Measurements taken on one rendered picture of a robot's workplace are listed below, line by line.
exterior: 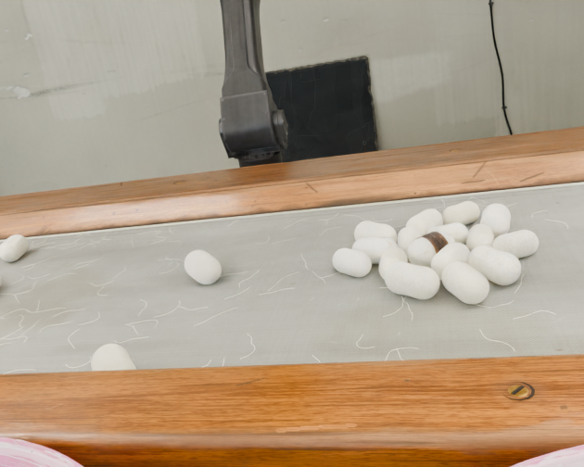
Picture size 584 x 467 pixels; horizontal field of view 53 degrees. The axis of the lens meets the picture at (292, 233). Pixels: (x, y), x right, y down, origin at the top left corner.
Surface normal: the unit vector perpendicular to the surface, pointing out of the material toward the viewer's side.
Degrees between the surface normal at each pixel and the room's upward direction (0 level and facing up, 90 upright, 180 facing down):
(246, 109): 60
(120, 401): 0
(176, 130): 90
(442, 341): 0
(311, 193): 45
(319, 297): 0
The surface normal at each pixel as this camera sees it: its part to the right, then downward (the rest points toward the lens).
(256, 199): -0.25, -0.40
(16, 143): -0.11, 0.35
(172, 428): -0.17, -0.93
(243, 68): -0.18, -0.16
